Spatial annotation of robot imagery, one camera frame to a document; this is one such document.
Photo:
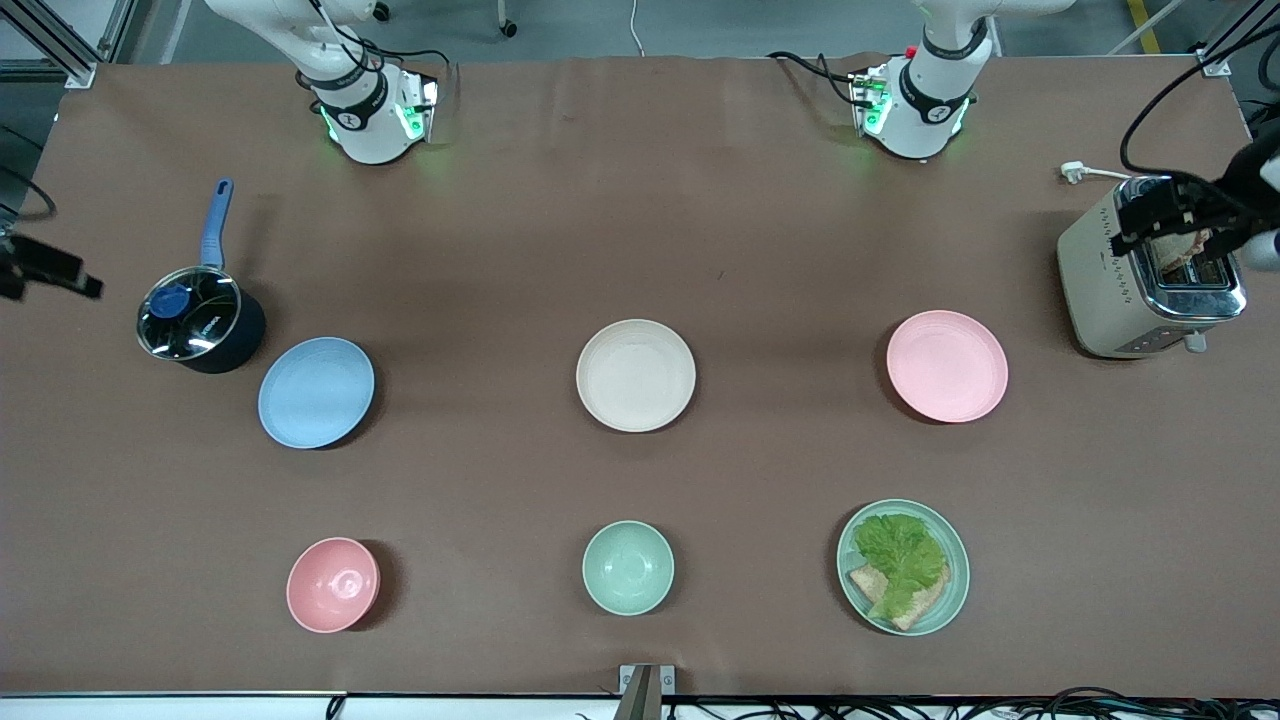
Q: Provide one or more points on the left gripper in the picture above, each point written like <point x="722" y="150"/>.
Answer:
<point x="1222" y="203"/>

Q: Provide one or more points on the wide pink bowl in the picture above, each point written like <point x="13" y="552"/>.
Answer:
<point x="947" y="366"/>

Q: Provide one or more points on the wide blue bowl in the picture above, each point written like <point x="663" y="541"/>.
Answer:
<point x="316" y="393"/>

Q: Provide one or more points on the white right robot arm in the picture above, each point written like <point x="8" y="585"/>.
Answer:
<point x="365" y="130"/>

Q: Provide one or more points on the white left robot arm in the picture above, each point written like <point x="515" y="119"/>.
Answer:
<point x="925" y="110"/>

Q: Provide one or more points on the toast slice in toaster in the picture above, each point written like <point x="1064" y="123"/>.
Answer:
<point x="1180" y="256"/>

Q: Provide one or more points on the beige chrome toaster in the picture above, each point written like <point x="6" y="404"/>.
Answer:
<point x="1100" y="285"/>

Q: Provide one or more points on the white power plug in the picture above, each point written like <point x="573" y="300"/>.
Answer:
<point x="1072" y="172"/>

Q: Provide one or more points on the glass lid with blue knob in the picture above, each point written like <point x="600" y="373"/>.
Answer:
<point x="205" y="320"/>

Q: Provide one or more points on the black caster wheel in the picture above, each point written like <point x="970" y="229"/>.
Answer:
<point x="509" y="28"/>
<point x="381" y="11"/>

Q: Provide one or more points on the small deep pink bowl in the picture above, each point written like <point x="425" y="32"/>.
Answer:
<point x="332" y="585"/>

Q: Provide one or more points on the green plate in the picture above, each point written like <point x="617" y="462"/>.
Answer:
<point x="955" y="590"/>

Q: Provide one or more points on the green lettuce leaf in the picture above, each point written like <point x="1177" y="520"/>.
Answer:
<point x="900" y="555"/>

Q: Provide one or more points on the brown table cover sheet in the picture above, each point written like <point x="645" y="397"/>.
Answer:
<point x="500" y="250"/>

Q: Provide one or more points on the brown bread slice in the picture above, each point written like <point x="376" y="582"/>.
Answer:
<point x="918" y="610"/>

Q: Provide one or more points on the wide beige bowl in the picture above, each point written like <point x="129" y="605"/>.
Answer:
<point x="636" y="375"/>

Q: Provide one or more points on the small deep green bowl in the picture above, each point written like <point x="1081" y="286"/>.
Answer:
<point x="628" y="567"/>

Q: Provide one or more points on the aluminium frame profile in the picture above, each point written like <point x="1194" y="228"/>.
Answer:
<point x="72" y="66"/>
<point x="1216" y="63"/>

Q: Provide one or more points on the white table edge rail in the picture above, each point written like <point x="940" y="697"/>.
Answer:
<point x="150" y="708"/>

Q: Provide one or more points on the metal bracket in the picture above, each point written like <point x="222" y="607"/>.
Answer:
<point x="645" y="690"/>

